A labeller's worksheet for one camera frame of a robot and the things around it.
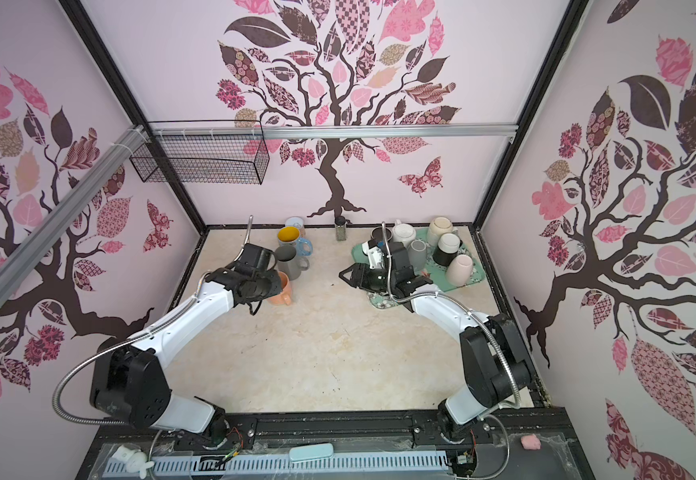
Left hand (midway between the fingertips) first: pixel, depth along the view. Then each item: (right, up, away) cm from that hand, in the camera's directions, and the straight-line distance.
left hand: (276, 288), depth 87 cm
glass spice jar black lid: (+18, +20, +24) cm, 36 cm away
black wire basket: (-26, +44, +8) cm, 51 cm away
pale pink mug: (+58, +5, +11) cm, 60 cm away
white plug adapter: (-28, -38, -18) cm, 51 cm away
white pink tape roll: (0, +23, +27) cm, 36 cm away
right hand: (+21, +5, -3) cm, 22 cm away
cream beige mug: (+56, +21, +24) cm, 64 cm away
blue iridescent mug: (+4, +13, +24) cm, 27 cm away
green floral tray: (+51, +4, +17) cm, 54 cm away
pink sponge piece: (+66, -35, -16) cm, 77 cm away
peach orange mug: (+2, -3, +4) cm, 5 cm away
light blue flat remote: (+13, -37, -17) cm, 43 cm away
